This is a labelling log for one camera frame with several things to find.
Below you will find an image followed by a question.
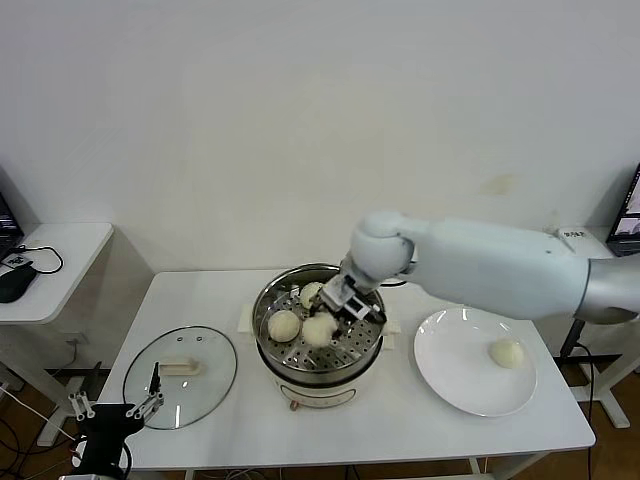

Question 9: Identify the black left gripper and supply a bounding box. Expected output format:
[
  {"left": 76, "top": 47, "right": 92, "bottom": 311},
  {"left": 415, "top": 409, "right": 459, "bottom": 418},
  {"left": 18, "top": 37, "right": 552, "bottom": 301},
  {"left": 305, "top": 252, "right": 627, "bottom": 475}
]
[{"left": 68, "top": 361, "right": 166, "bottom": 476}]

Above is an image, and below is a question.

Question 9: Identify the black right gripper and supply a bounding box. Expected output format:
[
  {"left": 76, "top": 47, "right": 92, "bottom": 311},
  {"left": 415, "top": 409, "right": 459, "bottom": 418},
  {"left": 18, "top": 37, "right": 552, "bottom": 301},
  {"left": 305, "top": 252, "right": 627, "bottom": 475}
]
[{"left": 305, "top": 272, "right": 359, "bottom": 337}]

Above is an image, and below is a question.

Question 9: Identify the white steamed baozi bun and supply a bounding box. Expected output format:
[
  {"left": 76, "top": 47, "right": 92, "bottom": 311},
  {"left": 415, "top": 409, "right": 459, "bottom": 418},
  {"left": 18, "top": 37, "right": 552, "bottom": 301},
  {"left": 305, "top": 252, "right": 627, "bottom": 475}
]
[
  {"left": 488, "top": 338, "right": 526, "bottom": 370},
  {"left": 298, "top": 281, "right": 325, "bottom": 310},
  {"left": 267, "top": 309, "right": 302, "bottom": 344},
  {"left": 301, "top": 313, "right": 337, "bottom": 347}
]

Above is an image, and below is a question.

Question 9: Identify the glass lid with cream handle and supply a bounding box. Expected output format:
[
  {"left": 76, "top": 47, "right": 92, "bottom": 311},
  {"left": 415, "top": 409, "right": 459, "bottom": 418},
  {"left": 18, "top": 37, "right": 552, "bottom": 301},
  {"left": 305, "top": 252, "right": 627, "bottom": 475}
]
[{"left": 122, "top": 326, "right": 239, "bottom": 430}]

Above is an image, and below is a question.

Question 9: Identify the black computer mouse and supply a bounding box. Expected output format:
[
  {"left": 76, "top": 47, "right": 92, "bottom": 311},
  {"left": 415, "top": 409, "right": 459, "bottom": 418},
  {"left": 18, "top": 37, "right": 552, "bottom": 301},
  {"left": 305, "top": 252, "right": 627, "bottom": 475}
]
[{"left": 0, "top": 267, "right": 39, "bottom": 305}]

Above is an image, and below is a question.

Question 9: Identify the perforated steel steamer basket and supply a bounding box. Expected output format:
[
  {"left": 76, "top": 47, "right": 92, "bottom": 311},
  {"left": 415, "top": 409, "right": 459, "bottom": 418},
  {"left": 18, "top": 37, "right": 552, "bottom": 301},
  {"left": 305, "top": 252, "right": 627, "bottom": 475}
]
[{"left": 252, "top": 263, "right": 387, "bottom": 374}]

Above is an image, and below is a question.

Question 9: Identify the white round plate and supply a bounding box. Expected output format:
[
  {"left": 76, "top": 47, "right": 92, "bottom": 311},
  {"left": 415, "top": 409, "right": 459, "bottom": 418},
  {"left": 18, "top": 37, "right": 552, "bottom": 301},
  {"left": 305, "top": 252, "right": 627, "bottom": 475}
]
[{"left": 413, "top": 308, "right": 539, "bottom": 417}]

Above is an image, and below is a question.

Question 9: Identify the white side table with mouse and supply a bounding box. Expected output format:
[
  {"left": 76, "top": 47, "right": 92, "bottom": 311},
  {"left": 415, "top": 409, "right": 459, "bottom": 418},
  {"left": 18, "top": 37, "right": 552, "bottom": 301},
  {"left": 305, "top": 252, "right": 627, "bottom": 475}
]
[{"left": 0, "top": 222, "right": 115, "bottom": 449}]

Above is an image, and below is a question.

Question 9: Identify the laptop beside black mouse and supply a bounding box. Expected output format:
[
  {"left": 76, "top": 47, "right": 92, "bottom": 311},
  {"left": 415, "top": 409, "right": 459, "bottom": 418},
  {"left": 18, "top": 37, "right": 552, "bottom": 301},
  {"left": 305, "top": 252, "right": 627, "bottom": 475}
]
[{"left": 0, "top": 167, "right": 25, "bottom": 264}]

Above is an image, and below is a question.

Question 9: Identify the black floor stand bar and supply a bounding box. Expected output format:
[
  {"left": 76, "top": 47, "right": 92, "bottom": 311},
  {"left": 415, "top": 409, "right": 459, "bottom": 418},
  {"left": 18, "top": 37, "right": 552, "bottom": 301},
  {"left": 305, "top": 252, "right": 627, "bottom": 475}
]
[{"left": 553, "top": 353, "right": 623, "bottom": 369}]

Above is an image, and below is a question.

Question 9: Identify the white side table with label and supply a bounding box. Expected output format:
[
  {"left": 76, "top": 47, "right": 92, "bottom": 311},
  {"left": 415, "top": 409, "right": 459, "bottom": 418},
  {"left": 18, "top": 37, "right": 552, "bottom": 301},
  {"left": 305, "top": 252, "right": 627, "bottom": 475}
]
[{"left": 557, "top": 227, "right": 640, "bottom": 431}]

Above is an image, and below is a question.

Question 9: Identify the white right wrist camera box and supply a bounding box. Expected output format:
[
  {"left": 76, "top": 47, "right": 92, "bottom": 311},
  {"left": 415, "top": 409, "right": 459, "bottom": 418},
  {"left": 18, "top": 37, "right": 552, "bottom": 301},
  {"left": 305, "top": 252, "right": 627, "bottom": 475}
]
[{"left": 344, "top": 293, "right": 380, "bottom": 321}]

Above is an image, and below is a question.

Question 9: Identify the white floor cable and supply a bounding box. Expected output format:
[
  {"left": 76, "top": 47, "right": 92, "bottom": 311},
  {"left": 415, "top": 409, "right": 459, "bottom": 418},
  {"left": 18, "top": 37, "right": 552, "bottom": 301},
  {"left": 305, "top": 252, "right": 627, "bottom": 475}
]
[{"left": 0, "top": 382, "right": 81, "bottom": 444}]

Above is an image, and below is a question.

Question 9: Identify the black mouse cable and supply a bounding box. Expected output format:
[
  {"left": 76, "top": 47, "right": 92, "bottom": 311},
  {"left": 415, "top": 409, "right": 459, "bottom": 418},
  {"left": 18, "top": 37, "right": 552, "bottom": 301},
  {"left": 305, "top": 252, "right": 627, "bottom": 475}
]
[{"left": 14, "top": 243, "right": 66, "bottom": 276}]

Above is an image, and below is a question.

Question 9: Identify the black cable with adapter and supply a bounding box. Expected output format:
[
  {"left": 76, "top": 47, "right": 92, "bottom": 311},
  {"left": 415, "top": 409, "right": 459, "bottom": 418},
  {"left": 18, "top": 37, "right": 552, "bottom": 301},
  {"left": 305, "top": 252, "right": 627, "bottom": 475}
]
[{"left": 559, "top": 317, "right": 601, "bottom": 419}]

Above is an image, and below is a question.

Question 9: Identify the laptop with plugged cables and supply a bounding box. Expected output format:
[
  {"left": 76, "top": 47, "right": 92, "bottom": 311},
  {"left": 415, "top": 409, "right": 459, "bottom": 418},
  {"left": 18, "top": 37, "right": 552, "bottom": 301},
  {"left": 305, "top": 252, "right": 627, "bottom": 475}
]
[{"left": 605, "top": 162, "right": 640, "bottom": 259}]

